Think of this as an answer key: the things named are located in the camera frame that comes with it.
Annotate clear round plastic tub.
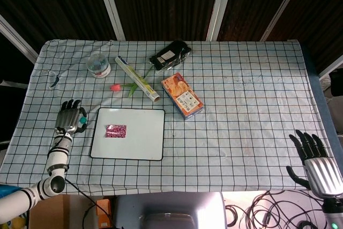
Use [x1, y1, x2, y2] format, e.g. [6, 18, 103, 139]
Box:
[85, 53, 111, 79]

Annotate white board with black frame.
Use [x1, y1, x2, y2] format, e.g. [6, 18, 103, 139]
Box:
[90, 107, 166, 161]

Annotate black shiny plastic package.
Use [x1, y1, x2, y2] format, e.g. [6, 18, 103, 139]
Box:
[149, 40, 192, 73]

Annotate blue table side panel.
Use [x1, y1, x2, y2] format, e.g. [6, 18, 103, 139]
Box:
[300, 40, 343, 160]

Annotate long cling film roll box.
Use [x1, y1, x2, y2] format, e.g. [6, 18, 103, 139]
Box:
[115, 55, 161, 103]

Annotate brown cardboard box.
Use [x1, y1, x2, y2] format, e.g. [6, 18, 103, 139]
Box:
[28, 195, 99, 229]

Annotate orange and blue cracker box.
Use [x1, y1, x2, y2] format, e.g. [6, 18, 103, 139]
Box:
[161, 72, 205, 121]

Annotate brown-yellow plush toy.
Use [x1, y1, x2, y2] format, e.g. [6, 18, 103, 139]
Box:
[7, 217, 26, 229]

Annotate pink candy packet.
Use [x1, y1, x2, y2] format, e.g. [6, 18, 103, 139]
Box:
[104, 124, 128, 138]

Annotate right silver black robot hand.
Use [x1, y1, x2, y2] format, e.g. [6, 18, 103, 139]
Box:
[286, 129, 343, 199]

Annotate grey robot torso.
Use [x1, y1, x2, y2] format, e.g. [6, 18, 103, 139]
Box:
[112, 191, 226, 229]

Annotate white black-grid tablecloth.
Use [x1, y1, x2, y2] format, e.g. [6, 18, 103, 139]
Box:
[0, 39, 335, 196]

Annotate small orange box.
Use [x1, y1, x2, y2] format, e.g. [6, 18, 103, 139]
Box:
[96, 198, 113, 227]

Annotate white window frame post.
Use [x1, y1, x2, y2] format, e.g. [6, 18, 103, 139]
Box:
[0, 14, 38, 58]
[261, 0, 308, 41]
[318, 54, 343, 79]
[93, 0, 126, 41]
[206, 0, 236, 41]

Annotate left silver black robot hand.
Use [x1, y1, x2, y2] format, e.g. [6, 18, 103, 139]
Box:
[55, 99, 88, 135]

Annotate pink artificial tulip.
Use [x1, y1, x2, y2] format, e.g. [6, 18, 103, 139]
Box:
[109, 64, 156, 98]

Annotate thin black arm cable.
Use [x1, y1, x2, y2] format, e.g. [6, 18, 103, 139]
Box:
[65, 178, 120, 229]

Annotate tangled black floor cables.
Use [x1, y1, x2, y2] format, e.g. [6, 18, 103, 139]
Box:
[224, 190, 326, 229]

